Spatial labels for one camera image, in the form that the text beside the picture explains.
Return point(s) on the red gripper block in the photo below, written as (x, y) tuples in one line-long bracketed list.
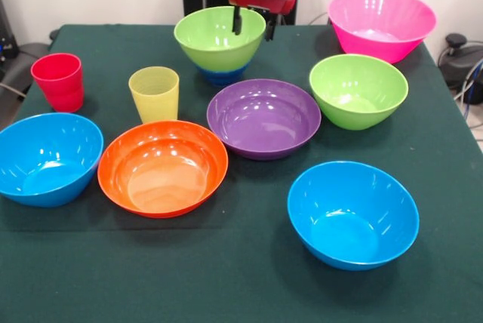
[(260, 0)]

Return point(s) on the green plastic bowl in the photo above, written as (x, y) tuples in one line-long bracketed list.
[(211, 36), (358, 91)]

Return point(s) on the small dark blue bowl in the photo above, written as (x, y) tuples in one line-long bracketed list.
[(222, 77)]

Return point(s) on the purple plastic bowl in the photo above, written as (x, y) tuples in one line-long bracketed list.
[(264, 119)]

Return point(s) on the yellow plastic cup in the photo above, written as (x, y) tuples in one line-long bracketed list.
[(154, 93)]

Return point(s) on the large magenta plastic bowl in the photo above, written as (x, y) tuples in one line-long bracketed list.
[(381, 21)]

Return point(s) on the orange plastic bowl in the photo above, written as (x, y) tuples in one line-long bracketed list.
[(162, 172)]

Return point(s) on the red plastic cup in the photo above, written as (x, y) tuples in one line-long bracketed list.
[(58, 83)]

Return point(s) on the light blue plastic bowl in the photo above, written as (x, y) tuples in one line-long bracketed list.
[(49, 159), (352, 217)]

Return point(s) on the black equipment case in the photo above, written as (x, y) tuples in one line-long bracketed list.
[(7, 36)]

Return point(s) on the dark green tablecloth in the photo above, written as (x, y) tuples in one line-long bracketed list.
[(188, 274)]

